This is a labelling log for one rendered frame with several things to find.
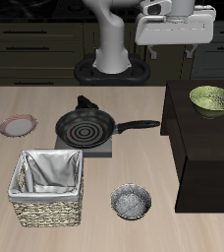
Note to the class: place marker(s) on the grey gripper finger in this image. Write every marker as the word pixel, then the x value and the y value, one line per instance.
pixel 152 51
pixel 191 51

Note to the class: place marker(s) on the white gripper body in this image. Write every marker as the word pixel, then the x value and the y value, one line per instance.
pixel 173 31

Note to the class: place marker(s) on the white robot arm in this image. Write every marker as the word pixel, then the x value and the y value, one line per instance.
pixel 112 39

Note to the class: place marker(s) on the green bowl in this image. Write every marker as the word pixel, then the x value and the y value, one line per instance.
pixel 212 101

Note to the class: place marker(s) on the dark grey stove plate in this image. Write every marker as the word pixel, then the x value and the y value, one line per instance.
pixel 97 151

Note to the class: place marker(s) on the grey bowl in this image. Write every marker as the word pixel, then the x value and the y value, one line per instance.
pixel 131 201

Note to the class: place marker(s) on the white plate with pink rim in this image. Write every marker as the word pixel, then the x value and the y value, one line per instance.
pixel 18 126

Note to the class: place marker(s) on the black frying pan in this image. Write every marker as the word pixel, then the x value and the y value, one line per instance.
pixel 84 129

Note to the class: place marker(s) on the dark wooden cabinet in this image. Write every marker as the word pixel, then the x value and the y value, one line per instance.
pixel 205 154

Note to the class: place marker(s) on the dark kitchen cupboards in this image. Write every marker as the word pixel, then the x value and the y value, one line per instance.
pixel 35 49

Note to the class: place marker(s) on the wicker basket with white liner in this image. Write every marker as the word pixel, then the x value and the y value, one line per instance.
pixel 48 203

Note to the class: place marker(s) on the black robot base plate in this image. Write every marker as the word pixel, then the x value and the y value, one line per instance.
pixel 140 73

